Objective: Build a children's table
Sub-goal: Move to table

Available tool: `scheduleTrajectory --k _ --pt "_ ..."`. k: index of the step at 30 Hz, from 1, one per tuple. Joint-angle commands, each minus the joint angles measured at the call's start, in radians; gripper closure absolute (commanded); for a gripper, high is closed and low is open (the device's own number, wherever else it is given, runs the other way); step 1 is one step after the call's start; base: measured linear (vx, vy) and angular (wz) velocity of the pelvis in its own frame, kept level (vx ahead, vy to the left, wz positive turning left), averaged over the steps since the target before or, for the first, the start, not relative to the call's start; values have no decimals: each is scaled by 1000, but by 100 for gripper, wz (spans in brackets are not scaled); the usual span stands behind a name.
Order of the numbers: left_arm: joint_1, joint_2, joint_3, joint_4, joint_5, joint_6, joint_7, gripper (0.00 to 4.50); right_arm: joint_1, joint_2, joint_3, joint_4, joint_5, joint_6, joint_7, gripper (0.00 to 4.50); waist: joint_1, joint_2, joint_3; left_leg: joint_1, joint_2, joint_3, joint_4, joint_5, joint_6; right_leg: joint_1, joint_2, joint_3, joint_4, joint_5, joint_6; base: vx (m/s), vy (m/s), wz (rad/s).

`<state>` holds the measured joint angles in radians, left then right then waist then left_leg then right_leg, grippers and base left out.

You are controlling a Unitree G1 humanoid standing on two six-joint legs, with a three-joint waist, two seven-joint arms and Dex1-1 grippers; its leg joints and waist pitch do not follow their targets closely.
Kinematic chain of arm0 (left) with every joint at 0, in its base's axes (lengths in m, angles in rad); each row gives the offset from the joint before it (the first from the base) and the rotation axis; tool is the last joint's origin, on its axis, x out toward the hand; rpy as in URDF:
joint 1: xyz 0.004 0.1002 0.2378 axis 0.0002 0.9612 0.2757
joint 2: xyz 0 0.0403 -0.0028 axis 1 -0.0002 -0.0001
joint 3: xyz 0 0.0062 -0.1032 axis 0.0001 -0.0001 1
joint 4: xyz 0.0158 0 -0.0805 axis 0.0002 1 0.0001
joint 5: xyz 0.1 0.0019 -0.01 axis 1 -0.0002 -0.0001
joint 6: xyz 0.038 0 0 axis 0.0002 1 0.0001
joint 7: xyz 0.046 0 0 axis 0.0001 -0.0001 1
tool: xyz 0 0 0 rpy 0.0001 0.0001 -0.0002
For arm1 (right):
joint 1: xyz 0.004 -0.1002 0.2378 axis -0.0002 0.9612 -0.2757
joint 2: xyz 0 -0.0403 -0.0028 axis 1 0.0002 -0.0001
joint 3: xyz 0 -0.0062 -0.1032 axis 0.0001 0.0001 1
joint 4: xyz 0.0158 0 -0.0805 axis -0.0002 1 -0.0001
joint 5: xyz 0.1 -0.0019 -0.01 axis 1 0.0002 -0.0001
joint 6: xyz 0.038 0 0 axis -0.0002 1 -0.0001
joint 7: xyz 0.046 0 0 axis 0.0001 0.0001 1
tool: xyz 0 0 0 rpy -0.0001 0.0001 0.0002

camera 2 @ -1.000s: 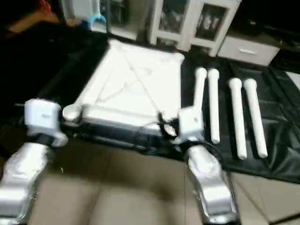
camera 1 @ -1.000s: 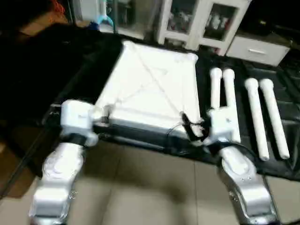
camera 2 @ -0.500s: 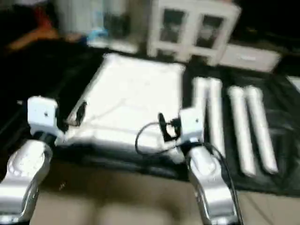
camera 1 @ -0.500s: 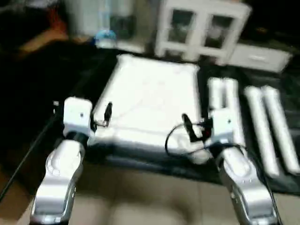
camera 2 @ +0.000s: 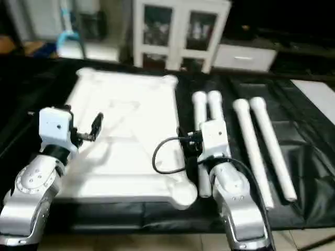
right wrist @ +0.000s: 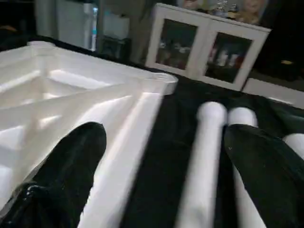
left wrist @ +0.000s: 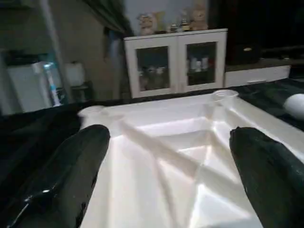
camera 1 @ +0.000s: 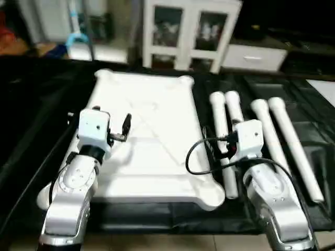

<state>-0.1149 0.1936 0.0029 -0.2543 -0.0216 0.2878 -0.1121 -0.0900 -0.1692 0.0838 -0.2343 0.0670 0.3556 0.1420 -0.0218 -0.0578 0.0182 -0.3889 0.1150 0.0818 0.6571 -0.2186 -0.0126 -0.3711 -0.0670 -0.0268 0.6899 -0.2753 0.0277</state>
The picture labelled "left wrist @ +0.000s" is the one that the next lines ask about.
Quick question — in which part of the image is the white plastic table leg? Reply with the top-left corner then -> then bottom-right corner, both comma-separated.
284,93 -> 304,120

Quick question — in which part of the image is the black work mat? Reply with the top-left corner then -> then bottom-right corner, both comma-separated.
0,78 -> 304,228

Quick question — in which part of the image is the beige plush teddy bear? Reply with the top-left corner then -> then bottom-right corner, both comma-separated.
190,2 -> 210,32

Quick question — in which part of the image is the white drawer unit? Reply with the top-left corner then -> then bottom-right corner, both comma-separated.
224,65 -> 291,89

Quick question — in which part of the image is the white plastic table top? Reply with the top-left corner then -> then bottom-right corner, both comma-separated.
77,89 -> 304,228

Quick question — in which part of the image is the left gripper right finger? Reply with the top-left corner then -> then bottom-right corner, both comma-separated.
229,126 -> 304,228

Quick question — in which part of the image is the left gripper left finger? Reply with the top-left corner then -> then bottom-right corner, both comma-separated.
0,124 -> 111,228

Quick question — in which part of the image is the light blue mop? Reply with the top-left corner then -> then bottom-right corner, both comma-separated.
44,63 -> 63,108

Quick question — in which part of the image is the white glass door cabinet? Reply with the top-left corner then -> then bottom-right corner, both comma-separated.
123,28 -> 228,99

